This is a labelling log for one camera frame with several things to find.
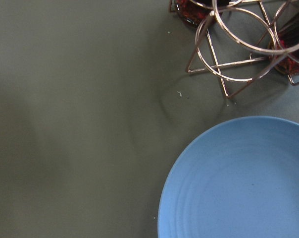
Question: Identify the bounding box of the tea bottle middle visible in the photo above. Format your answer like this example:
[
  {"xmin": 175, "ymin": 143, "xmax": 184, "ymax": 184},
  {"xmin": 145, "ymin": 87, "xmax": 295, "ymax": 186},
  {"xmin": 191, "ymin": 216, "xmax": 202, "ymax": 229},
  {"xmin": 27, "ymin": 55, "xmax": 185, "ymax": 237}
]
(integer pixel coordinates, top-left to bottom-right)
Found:
[{"xmin": 174, "ymin": 0, "xmax": 242, "ymax": 27}]

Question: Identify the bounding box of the blue round plate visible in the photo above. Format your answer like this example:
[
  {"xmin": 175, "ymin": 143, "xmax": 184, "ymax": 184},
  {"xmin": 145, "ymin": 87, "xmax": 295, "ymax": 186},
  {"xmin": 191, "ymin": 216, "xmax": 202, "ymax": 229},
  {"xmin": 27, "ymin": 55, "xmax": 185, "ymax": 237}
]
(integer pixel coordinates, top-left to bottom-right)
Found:
[{"xmin": 157, "ymin": 117, "xmax": 299, "ymax": 238}]

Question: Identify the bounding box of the copper wire bottle rack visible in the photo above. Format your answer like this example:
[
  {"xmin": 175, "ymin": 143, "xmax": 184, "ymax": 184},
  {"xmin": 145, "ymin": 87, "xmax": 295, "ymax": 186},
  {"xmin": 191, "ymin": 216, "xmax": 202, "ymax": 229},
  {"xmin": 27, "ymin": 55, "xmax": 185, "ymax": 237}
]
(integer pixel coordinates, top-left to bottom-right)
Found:
[{"xmin": 168, "ymin": 0, "xmax": 299, "ymax": 99}]

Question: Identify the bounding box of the tea bottle near plate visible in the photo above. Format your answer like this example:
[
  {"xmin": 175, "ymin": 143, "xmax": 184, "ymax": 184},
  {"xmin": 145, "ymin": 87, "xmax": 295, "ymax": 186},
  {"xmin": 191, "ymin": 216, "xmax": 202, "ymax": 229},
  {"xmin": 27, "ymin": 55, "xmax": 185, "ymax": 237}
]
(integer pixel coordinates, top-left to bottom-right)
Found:
[{"xmin": 272, "ymin": 0, "xmax": 299, "ymax": 76}]

